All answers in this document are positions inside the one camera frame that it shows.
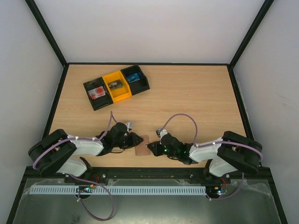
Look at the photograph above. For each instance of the red card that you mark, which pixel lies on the red card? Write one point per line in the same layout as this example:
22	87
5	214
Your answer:
97	92

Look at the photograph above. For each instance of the black bin right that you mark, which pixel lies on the black bin right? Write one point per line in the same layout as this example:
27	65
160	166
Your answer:
137	86

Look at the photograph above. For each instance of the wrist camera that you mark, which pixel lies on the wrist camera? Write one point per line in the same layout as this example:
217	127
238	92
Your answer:
161	132
129	126

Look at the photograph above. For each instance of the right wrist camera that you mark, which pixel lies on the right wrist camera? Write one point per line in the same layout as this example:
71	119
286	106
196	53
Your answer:
161	132

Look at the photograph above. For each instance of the blue card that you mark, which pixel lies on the blue card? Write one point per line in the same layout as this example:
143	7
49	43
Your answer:
133	77

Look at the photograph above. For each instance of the black VIP card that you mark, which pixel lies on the black VIP card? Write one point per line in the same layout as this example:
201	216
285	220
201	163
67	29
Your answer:
115	84

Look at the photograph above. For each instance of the slotted cable duct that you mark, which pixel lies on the slotted cable duct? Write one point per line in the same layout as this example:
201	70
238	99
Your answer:
118	190

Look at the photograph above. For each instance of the black bin left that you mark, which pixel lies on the black bin left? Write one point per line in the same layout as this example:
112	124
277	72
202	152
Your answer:
102	101

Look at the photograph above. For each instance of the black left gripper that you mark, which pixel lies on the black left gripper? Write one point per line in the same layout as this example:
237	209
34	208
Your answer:
133	140

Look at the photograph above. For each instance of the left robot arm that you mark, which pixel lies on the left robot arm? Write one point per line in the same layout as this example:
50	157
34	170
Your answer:
61	153

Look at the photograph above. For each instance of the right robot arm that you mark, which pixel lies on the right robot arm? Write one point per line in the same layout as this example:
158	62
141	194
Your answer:
229	153

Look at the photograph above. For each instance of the yellow bin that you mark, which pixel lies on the yellow bin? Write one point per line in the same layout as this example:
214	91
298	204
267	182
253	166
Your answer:
121	93

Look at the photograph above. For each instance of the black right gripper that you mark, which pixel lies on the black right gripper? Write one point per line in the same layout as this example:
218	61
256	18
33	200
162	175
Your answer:
159	148

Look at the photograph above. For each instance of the black bin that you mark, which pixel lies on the black bin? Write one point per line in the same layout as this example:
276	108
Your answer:
137	86
102	101

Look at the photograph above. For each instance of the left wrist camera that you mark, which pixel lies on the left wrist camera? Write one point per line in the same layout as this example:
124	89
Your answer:
129	126

